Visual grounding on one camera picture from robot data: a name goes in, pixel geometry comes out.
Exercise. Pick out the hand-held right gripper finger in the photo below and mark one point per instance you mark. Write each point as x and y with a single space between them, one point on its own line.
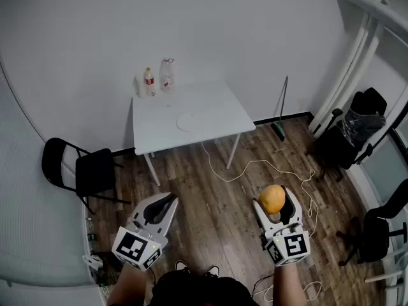
263 217
295 209

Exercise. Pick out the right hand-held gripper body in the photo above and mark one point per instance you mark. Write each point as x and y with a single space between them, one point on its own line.
293 244

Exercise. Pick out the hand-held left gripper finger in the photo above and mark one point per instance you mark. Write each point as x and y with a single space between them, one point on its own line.
170 215
140 207

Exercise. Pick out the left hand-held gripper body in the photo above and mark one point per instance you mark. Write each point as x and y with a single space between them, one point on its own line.
134 247

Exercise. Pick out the orange fruit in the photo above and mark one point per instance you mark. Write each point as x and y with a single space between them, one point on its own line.
272 199

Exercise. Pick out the white plate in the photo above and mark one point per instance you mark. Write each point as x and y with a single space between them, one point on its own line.
186 123

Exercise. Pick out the person's left forearm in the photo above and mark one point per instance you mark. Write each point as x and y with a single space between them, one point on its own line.
127 287

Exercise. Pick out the dark camouflage bag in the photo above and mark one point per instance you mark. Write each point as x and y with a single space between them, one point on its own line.
108 266

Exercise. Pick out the white power strip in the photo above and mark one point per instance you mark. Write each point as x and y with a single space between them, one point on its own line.
92 261

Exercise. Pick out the clear bottle on floor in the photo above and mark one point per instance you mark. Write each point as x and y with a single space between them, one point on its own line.
90 234

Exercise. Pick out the person's left shoe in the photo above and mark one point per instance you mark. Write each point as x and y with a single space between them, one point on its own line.
181 265

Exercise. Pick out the person's shoe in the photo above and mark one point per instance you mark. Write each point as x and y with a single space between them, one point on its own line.
181 265
213 270

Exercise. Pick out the black folding chair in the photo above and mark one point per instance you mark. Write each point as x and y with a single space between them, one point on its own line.
94 172

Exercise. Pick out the person's right shoe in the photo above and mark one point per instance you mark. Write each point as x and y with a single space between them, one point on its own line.
213 270

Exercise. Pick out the black office chair with bag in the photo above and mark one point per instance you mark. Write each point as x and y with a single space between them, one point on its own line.
338 145

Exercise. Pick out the person's black clothing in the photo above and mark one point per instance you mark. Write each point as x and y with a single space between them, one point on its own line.
204 292

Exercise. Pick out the broom with green head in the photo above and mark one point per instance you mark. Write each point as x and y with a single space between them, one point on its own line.
280 126

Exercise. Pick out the white table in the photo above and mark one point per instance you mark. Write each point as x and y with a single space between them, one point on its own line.
207 129

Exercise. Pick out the grey plastic bag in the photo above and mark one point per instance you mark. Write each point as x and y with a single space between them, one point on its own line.
361 124

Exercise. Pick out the small white bottle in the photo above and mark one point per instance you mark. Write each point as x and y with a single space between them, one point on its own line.
139 86

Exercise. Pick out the yellow-capped bottle with red label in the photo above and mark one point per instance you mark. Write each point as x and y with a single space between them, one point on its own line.
149 83

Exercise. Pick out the white pipe frame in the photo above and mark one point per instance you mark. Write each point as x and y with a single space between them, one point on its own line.
354 56

